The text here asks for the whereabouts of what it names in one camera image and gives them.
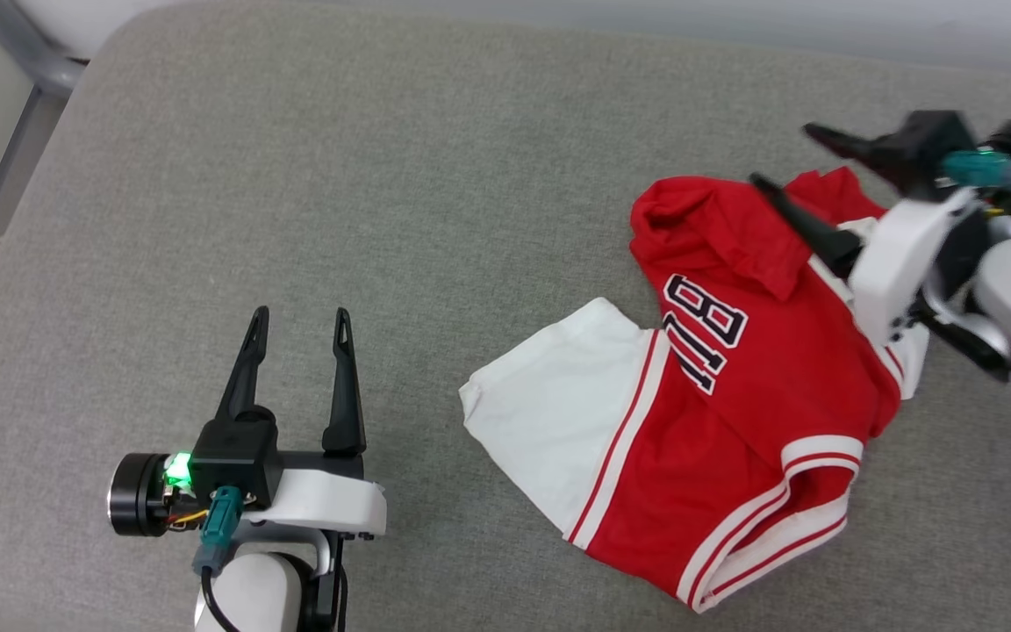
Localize teal left camera cable connector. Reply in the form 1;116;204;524
192;485;247;576

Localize red and white basketball jersey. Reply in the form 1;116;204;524
459;167;932;614

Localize grey fabric sofa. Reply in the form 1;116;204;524
0;0;1011;632

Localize white rounded object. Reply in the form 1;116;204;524
12;0;164;61

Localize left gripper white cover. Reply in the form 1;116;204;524
107;305;388;573

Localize teal camera cable connector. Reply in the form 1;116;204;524
192;485;247;576
943;147;1011;192

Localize grey metal frame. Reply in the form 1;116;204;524
0;0;90;304

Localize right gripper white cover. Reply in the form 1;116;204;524
748;116;1011;384

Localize teal right camera cable connector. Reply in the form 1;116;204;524
943;147;1011;192

